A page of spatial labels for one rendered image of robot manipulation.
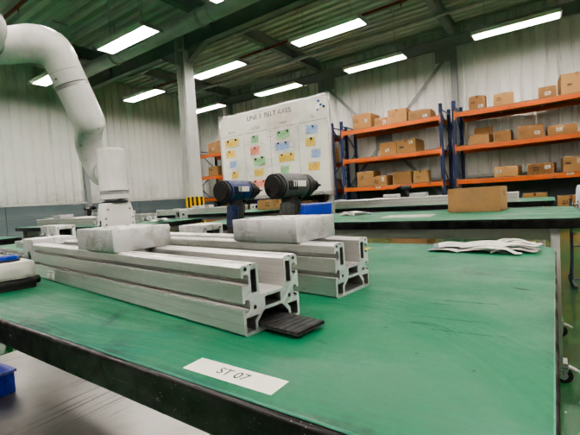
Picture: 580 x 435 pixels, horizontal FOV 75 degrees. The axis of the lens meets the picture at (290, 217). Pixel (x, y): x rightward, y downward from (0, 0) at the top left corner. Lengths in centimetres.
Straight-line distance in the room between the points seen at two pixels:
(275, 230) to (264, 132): 368
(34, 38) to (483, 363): 123
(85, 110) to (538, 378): 118
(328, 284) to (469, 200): 206
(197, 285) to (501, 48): 1123
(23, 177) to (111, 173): 1175
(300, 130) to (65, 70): 302
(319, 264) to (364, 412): 33
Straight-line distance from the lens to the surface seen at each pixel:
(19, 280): 101
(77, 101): 126
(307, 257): 62
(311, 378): 37
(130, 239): 73
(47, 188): 1314
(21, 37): 132
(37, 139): 1324
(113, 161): 126
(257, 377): 37
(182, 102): 981
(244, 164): 448
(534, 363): 42
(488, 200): 258
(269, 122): 428
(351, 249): 66
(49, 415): 175
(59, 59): 128
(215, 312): 50
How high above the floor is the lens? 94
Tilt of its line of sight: 3 degrees down
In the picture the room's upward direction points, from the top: 4 degrees counter-clockwise
